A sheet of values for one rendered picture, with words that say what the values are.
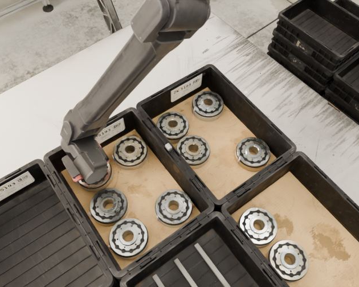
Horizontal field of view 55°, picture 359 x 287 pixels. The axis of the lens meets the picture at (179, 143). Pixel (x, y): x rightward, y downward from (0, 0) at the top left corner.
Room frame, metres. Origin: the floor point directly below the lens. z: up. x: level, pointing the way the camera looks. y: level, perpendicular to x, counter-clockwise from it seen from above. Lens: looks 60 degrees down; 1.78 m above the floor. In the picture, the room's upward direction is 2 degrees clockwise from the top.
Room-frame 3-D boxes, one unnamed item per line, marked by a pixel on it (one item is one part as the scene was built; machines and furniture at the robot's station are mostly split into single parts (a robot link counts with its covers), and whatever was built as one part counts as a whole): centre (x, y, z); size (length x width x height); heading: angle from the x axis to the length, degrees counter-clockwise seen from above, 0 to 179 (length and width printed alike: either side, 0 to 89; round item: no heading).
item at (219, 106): (0.69, -0.09, 0.86); 0.10 x 0.10 x 0.01
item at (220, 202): (0.56, -0.10, 0.92); 0.40 x 0.30 x 0.02; 38
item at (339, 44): (1.43, -0.71, 0.37); 0.40 x 0.30 x 0.45; 42
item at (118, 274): (0.37, 0.14, 0.92); 0.40 x 0.30 x 0.02; 38
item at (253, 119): (0.56, -0.10, 0.87); 0.40 x 0.30 x 0.11; 38
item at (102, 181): (0.43, 0.25, 0.86); 0.10 x 0.10 x 0.01
